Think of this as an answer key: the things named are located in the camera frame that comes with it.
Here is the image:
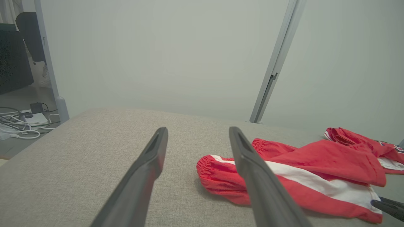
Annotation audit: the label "red jersey shirt white sleeves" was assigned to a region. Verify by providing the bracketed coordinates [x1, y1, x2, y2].
[324, 127, 404, 175]

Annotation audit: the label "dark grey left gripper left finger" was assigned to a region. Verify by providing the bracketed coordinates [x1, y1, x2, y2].
[90, 127, 168, 227]

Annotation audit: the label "white cable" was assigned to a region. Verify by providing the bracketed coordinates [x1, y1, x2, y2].
[0, 107, 60, 140]

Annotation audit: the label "red shorts white stripe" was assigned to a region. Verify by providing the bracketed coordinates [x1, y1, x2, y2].
[196, 138, 387, 224]

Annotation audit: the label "black chair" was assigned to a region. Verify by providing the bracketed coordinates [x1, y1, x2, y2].
[15, 12, 46, 63]

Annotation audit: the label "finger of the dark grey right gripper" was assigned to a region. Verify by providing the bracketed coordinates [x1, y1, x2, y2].
[371, 197, 404, 222]

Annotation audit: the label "white power strip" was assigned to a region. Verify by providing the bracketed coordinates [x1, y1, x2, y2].
[0, 112, 48, 141]

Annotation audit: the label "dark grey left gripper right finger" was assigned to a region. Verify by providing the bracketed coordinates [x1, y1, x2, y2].
[229, 127, 313, 227]

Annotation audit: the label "grey partition edge frame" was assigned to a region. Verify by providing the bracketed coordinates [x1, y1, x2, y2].
[34, 0, 61, 108]

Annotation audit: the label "light curtain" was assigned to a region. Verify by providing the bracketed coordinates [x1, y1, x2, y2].
[0, 0, 24, 24]

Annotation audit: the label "grey partition post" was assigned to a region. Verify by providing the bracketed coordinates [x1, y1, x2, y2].
[249, 0, 307, 124]

